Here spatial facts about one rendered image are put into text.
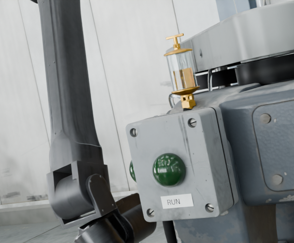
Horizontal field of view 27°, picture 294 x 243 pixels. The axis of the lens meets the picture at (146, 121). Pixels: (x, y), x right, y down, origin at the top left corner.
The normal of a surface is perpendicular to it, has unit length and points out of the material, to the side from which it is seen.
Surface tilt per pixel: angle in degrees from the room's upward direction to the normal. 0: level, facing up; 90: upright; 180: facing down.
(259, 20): 90
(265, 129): 90
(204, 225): 90
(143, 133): 90
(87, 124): 74
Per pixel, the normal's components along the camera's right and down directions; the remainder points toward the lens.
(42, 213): -0.49, 0.15
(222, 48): -0.97, 0.21
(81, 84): 0.76, -0.32
